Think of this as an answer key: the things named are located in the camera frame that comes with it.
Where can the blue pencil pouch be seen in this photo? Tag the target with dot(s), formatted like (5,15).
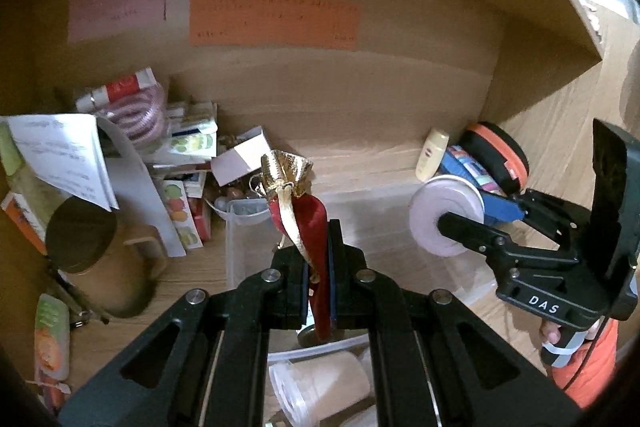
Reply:
(492,202)

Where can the pile of books and packets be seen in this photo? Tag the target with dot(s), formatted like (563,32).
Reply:
(192,139)

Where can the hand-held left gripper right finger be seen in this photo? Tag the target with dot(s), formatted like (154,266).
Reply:
(333,299)

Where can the red white tube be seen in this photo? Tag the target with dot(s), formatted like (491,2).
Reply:
(117,88)

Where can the dark metal clip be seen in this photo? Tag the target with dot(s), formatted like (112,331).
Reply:
(75,307)

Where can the white folded paper sheet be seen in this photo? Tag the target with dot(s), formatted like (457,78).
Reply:
(60,157)

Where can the orange box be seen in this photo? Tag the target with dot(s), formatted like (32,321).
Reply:
(22,219)

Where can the pink round case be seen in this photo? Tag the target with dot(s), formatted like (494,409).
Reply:
(425,212)

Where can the green orange tube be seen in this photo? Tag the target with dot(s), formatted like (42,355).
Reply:
(51,337)

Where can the orange paper note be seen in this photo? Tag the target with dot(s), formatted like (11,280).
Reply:
(275,24)

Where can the cream lotion bottle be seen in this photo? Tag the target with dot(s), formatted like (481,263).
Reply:
(432,154)

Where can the person's right hand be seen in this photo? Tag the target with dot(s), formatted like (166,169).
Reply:
(551,334)

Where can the pink white box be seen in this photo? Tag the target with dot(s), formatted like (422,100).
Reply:
(240,157)

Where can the red velvet pouch gold top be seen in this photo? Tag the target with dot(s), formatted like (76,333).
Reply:
(306,227)

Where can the pink paper note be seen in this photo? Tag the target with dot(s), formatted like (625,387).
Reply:
(115,2)

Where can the clear plastic bin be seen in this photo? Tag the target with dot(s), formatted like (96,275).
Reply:
(395,227)

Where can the clear cup beige contents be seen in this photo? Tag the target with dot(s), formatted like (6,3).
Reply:
(325,377)

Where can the fruit sticker pack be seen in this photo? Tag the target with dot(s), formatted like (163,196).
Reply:
(179,212)

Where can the white curved stand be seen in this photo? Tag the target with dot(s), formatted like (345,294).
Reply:
(140,192)

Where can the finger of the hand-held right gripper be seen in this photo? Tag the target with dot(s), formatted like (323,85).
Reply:
(550,214)
(475,232)

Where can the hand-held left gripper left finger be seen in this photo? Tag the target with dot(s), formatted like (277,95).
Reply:
(303,302)

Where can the brown mug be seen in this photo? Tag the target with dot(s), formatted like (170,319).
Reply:
(100,277)

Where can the orange black round device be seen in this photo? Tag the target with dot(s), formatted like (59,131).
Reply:
(500,152)

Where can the wooden desktop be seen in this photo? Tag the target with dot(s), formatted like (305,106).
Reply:
(200,272)

